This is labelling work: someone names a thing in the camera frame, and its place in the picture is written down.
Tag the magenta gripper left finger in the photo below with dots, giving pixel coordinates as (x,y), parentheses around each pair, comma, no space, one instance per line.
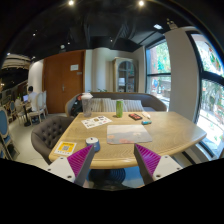
(75,167)

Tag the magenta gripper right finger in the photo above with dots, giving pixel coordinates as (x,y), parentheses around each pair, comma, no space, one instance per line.
(153,166)

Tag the grey patterned mouse pad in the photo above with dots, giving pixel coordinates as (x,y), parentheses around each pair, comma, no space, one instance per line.
(127,134)

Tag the yellow QR code sticker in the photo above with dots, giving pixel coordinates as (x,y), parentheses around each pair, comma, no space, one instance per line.
(65,148)

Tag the small cyan object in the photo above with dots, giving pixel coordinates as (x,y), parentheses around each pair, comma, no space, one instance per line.
(146,122)

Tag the grey tufted armchair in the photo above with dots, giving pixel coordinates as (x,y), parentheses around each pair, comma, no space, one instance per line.
(46,134)

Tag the white small packet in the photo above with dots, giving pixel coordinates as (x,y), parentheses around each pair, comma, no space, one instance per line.
(146,115)

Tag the grey sofa with cushions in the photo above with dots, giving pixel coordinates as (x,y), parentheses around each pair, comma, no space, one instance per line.
(132,102)

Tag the clear plastic blender cup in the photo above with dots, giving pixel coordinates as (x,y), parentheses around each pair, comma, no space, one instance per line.
(86,104)

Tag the green drink can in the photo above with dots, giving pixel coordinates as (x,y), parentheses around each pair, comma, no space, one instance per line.
(119,108)

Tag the blue backed chair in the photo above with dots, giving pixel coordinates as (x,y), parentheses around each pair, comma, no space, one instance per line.
(11,150)

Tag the white wooden chair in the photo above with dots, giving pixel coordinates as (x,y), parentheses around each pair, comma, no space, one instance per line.
(38,110)

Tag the seated person in white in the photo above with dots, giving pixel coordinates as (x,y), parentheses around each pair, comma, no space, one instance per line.
(32,98)

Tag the wooden door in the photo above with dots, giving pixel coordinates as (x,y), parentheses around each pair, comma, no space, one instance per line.
(63,78)

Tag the arched wooden cabinet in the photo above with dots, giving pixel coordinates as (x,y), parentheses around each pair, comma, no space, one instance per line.
(125,72)

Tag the black table pedestal base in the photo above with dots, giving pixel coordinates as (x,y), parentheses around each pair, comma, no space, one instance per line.
(100,176)

